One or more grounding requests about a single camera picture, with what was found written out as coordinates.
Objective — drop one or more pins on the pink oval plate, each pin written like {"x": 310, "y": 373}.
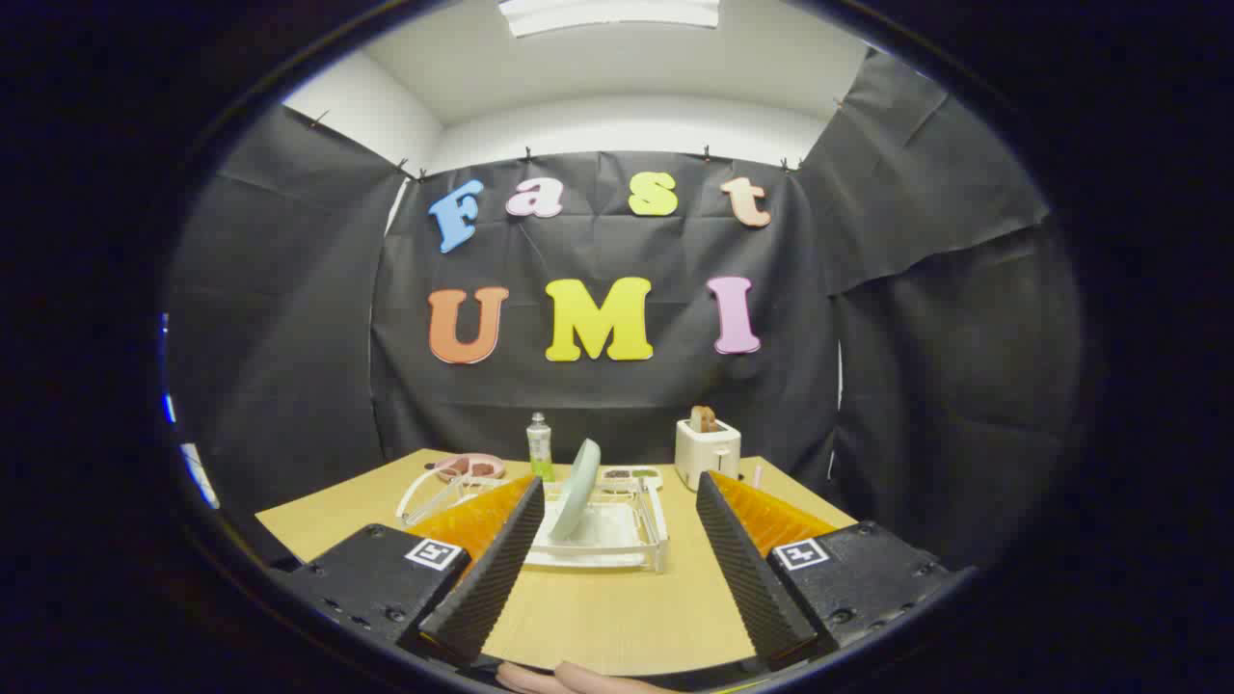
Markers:
{"x": 442, "y": 470}

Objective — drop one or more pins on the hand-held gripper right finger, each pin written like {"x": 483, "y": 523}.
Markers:
{"x": 747, "y": 578}

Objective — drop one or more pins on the black backdrop cloth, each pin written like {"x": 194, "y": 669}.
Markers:
{"x": 598, "y": 405}

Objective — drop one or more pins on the white divided sauce dish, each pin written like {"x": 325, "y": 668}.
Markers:
{"x": 630, "y": 476}

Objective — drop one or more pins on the white ceiling light panel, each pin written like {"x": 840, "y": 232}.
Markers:
{"x": 607, "y": 14}

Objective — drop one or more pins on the clear bottle green drink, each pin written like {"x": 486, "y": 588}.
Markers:
{"x": 540, "y": 448}

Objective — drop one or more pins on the white toaster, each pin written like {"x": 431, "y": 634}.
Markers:
{"x": 707, "y": 458}

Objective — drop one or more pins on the pale green plate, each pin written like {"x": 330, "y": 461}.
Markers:
{"x": 576, "y": 487}

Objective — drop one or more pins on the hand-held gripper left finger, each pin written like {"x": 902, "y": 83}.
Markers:
{"x": 487, "y": 578}

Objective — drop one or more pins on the brown bread slice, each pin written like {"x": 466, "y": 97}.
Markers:
{"x": 703, "y": 419}

